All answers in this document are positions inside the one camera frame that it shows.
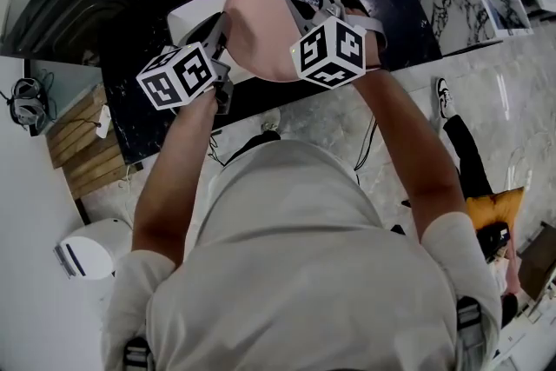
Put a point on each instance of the large pink plate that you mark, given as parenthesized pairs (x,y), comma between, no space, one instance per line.
(260,26)

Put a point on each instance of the white rectangular basin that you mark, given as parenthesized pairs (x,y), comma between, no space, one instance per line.
(182,15)

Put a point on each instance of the person's right forearm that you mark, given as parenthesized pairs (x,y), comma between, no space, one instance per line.
(412,152)

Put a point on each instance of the white round robot vacuum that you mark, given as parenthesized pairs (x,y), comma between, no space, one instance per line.
(93,249)

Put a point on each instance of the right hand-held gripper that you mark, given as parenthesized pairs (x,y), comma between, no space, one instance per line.
(330,52)

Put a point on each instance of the wooden pallet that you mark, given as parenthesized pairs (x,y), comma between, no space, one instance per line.
(87,152)

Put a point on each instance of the person's white shoe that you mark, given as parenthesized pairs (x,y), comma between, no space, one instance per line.
(271,120)

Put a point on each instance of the dark brown cabinet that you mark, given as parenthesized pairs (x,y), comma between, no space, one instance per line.
(540,260)

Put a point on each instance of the person's right hand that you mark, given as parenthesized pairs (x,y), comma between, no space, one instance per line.
(373,45)

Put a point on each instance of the person's left forearm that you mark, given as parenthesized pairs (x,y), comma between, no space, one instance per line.
(169,187)

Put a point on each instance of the person's black trousers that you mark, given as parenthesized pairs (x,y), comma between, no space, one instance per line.
(254,145)

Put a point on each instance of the orange cushion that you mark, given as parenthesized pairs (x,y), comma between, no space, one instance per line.
(495,206)

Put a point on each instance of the white and black headset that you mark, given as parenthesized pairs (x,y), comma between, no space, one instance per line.
(28,104)

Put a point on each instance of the person's white shirt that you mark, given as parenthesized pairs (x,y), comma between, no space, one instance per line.
(295,273)

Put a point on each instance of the white power strip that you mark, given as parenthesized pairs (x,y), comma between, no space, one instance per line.
(103,121)

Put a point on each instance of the pink lounge chair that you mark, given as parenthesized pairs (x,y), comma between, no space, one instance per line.
(513,269)

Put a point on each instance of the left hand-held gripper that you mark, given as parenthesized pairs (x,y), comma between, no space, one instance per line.
(174,76)

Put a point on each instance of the white veined marble slab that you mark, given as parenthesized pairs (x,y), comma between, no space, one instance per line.
(452,0)

